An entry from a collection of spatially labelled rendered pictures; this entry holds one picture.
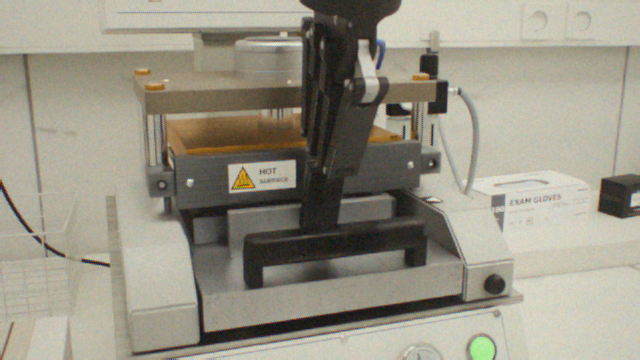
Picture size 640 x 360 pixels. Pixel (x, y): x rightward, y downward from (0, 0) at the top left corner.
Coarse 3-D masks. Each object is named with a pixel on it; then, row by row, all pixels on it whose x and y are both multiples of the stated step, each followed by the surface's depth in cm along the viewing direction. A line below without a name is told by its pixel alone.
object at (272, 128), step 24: (168, 120) 71; (192, 120) 71; (216, 120) 71; (240, 120) 70; (264, 120) 65; (288, 120) 65; (192, 144) 57; (216, 144) 57; (240, 144) 57; (264, 144) 58; (288, 144) 58
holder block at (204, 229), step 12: (384, 192) 66; (192, 216) 58; (204, 216) 58; (216, 216) 58; (192, 228) 58; (204, 228) 58; (216, 228) 58; (192, 240) 59; (204, 240) 58; (216, 240) 59
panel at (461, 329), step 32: (416, 320) 54; (448, 320) 55; (480, 320) 55; (224, 352) 49; (256, 352) 49; (288, 352) 50; (320, 352) 51; (352, 352) 52; (384, 352) 52; (448, 352) 54
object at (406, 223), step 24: (408, 216) 53; (264, 240) 48; (288, 240) 49; (312, 240) 49; (336, 240) 50; (360, 240) 51; (384, 240) 51; (408, 240) 52; (264, 264) 49; (288, 264) 49
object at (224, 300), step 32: (256, 224) 55; (288, 224) 56; (192, 256) 55; (224, 256) 55; (352, 256) 55; (384, 256) 55; (448, 256) 55; (224, 288) 49; (256, 288) 49; (288, 288) 50; (320, 288) 50; (352, 288) 51; (384, 288) 52; (416, 288) 53; (448, 288) 54; (224, 320) 49; (256, 320) 49
